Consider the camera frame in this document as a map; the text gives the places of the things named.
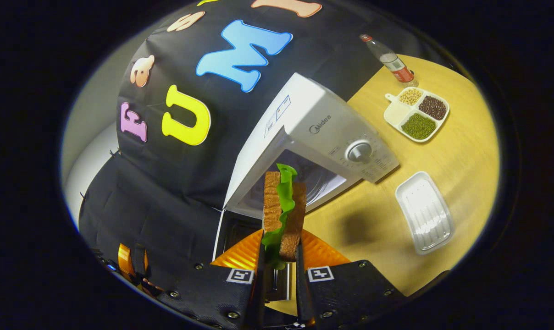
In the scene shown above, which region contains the white divided dish of beans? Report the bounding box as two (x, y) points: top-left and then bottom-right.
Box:
(384, 87), (450, 143)

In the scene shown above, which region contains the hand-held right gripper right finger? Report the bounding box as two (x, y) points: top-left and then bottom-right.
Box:
(295, 229), (409, 329)

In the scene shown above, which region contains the white microwave oven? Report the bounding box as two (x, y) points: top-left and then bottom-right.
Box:
(211, 72), (400, 303)

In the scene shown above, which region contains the white plastic tray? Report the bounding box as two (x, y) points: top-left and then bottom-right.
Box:
(395, 171), (455, 255)

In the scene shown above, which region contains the lettuce sandwich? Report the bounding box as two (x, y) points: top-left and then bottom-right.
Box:
(261, 163), (307, 271)

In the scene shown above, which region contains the clear bottle with red label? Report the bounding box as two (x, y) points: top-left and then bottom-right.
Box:
(360, 33), (419, 88)

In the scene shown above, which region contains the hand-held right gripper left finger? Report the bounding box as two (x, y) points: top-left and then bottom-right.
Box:
(158, 229), (265, 330)

